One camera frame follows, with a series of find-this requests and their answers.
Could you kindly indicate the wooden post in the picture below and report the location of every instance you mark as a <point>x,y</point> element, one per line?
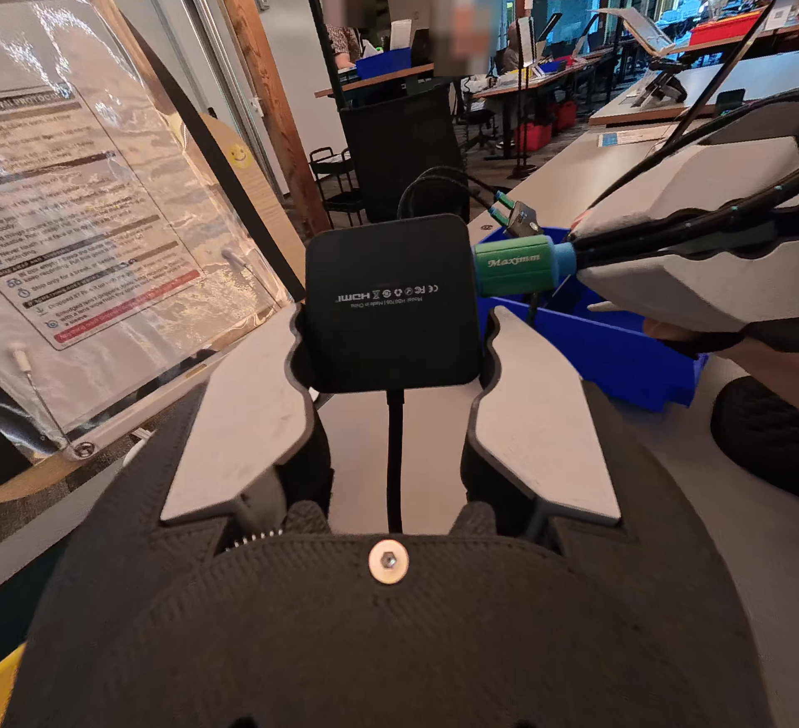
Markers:
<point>262,66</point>

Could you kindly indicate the black fabric bin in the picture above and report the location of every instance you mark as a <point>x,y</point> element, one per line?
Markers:
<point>399,129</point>

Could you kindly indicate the yellow smiley sticker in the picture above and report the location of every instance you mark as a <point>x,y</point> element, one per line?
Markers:
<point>240,156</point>

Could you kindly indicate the black utility cart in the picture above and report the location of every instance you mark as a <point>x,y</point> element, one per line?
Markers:
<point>331,179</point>

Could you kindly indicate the red plastic crate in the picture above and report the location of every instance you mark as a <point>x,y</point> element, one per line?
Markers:
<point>730,29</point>

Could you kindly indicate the black desk stand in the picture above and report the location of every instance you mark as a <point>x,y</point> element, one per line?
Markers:
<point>661,88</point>

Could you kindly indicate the person's right hand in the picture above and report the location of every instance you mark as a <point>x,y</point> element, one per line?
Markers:
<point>768,366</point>

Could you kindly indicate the laminated instruction sheet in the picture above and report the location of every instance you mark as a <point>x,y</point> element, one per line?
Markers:
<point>93,210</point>

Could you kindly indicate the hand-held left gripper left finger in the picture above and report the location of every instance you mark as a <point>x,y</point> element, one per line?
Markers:
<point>243,416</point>

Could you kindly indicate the black hdmi adapter box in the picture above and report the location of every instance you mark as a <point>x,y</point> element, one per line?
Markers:
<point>387,341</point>

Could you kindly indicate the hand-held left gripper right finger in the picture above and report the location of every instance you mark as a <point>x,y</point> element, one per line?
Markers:
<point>537,422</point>

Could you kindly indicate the black stand pole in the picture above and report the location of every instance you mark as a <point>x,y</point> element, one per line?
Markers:
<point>315,10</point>

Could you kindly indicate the green hdmi plug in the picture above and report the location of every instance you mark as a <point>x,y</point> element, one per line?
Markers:
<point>512,269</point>

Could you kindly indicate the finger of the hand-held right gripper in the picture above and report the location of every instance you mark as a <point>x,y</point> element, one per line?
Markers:
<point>718,179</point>
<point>718,288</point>

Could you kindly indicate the blue plastic bin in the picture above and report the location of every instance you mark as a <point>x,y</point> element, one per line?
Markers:
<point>593,353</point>

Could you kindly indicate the white tilted laptop stand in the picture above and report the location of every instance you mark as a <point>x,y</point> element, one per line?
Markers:
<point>643,29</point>

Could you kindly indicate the thin black rod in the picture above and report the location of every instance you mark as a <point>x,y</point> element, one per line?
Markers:
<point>724,70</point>

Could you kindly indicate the red storage bin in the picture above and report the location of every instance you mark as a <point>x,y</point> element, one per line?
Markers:
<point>565,115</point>
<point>534,135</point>

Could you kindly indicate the small blue bin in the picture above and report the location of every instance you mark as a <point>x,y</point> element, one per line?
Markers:
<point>384,63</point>

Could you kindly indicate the green blue tipped connector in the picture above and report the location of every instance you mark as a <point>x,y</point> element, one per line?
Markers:
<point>518,216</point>

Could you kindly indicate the glass door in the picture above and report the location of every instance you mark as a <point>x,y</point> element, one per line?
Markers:
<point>187,41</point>

